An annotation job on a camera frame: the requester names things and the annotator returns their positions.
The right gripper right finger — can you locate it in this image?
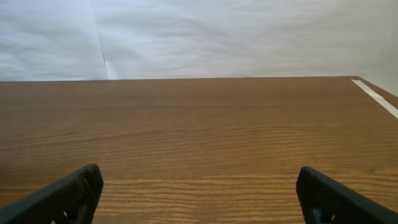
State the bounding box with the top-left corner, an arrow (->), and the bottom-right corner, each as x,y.
295,166 -> 398,224

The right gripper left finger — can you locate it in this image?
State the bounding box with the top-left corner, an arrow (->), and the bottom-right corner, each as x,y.
0,163 -> 104,224

